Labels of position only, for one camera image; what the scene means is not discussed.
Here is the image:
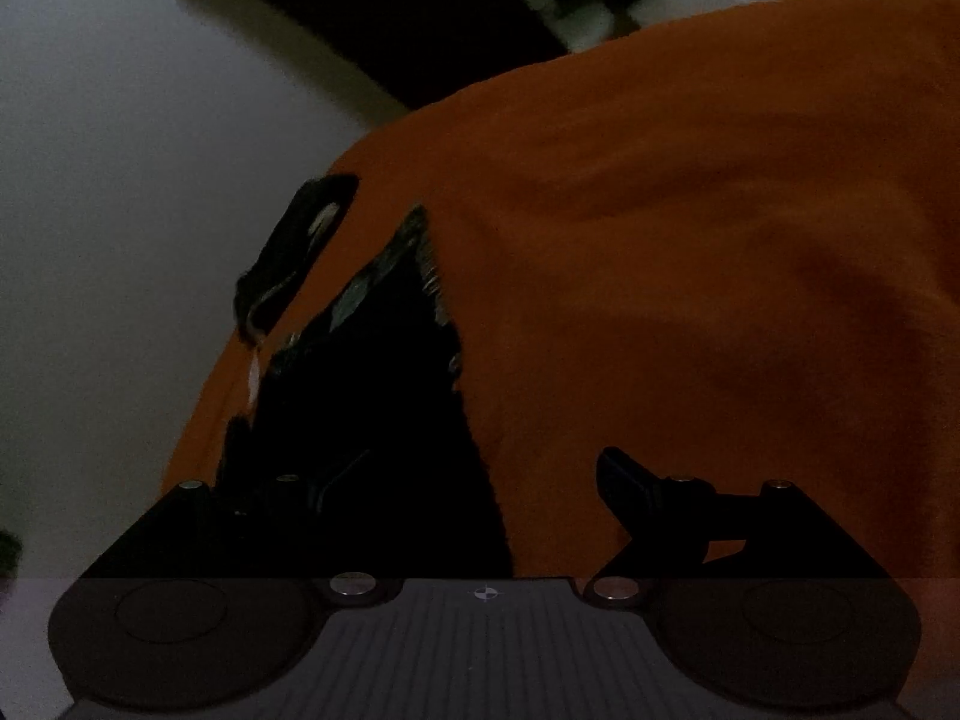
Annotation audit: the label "orange blanket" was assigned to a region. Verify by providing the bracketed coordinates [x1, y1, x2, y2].
[161, 0, 960, 720]

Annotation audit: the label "black folded garment white drawstring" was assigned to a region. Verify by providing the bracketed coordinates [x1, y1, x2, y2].
[234, 175, 359, 406]

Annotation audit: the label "black white printed garment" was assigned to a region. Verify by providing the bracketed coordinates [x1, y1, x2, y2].
[217, 204, 518, 580]

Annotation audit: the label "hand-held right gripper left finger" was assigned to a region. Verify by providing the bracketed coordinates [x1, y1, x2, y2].
[81, 457, 400, 608]

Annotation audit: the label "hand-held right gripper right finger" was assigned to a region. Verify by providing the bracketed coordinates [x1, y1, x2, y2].
[583, 446, 899, 608]

